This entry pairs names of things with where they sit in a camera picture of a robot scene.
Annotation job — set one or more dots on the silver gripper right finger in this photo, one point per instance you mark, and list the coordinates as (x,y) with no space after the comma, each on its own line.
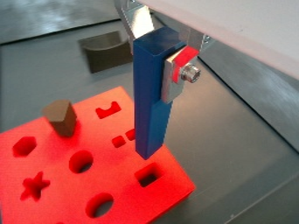
(179,65)

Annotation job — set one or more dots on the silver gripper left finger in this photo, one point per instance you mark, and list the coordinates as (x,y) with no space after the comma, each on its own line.
(134,16)

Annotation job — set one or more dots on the blue rectangular block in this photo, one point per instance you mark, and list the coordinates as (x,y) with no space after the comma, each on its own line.
(151,50)

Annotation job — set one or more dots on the red shape sorting board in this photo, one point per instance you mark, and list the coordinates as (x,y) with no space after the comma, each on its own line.
(86,179)

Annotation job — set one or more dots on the black curved holder stand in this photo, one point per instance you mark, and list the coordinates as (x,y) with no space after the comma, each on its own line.
(105,51)

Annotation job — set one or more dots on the brown peg block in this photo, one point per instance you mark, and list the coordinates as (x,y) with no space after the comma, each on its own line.
(61,117)

